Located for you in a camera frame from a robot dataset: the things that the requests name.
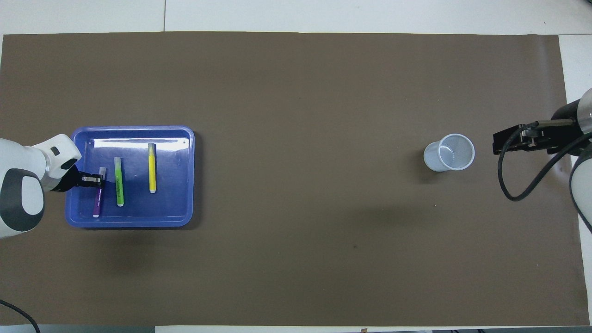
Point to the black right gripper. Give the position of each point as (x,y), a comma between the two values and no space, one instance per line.
(571,115)

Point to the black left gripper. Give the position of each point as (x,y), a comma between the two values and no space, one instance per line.
(67,180)

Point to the purple marker pen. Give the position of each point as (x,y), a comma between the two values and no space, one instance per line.
(97,201)

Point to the green marker pen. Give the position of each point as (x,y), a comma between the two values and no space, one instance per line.
(119,182)

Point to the yellow marker pen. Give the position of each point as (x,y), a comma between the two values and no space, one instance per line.
(152,169)

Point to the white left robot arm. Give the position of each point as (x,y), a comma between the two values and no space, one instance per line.
(14,157)

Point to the translucent plastic cup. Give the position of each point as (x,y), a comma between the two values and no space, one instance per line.
(455,152)

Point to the blue plastic tray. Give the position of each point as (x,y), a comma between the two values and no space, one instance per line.
(171,203)

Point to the brown table mat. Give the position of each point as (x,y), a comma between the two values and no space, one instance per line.
(296,138)

